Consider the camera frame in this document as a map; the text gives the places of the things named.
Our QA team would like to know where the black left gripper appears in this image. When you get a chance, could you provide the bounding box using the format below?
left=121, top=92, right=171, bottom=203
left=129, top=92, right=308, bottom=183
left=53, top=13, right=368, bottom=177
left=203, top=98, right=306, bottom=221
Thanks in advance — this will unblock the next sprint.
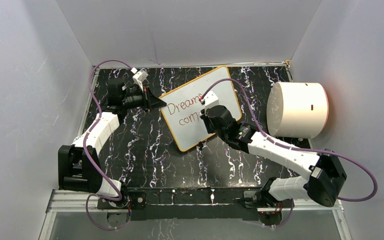
left=123, top=85, right=167, bottom=114

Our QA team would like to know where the white cylindrical container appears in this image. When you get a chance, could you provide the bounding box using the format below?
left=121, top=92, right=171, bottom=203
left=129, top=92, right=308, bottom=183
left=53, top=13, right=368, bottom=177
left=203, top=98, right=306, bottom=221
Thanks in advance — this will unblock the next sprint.
left=266, top=82, right=329, bottom=139

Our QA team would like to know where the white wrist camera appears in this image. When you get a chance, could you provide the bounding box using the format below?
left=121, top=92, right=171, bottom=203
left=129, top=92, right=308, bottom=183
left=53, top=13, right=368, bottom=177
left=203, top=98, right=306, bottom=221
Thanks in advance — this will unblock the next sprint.
left=130, top=67, right=148, bottom=88
left=199, top=90, right=220, bottom=111

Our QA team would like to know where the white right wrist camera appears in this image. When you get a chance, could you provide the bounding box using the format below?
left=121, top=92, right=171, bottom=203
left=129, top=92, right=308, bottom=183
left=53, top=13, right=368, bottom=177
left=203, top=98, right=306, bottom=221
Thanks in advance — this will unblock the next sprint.
left=199, top=90, right=220, bottom=111

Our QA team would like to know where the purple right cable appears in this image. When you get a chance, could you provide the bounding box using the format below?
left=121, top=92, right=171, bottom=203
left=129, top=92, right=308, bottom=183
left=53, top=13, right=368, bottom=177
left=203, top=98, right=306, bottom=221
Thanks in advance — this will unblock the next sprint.
left=199, top=78, right=378, bottom=229

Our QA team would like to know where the yellow framed whiteboard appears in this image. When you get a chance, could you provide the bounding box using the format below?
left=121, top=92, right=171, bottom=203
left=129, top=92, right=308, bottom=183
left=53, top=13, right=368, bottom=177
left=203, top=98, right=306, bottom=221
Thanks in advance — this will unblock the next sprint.
left=159, top=66, right=231, bottom=152

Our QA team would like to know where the aluminium base frame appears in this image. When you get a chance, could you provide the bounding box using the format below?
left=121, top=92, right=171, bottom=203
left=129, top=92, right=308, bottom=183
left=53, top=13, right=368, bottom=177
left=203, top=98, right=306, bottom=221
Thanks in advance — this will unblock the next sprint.
left=39, top=190, right=352, bottom=240

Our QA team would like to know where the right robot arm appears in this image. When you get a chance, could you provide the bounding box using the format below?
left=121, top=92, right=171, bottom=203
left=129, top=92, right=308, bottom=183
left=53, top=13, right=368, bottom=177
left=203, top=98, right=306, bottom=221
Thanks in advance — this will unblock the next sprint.
left=200, top=105, right=347, bottom=208

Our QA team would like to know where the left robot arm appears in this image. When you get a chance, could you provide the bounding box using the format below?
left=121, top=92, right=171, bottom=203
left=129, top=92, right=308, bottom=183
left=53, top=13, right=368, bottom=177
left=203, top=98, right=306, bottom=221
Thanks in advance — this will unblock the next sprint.
left=57, top=78, right=167, bottom=208

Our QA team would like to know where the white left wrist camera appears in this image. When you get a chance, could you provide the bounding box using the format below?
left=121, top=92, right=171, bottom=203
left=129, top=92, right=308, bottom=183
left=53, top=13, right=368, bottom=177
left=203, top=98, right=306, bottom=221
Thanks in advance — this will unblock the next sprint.
left=130, top=67, right=148, bottom=88

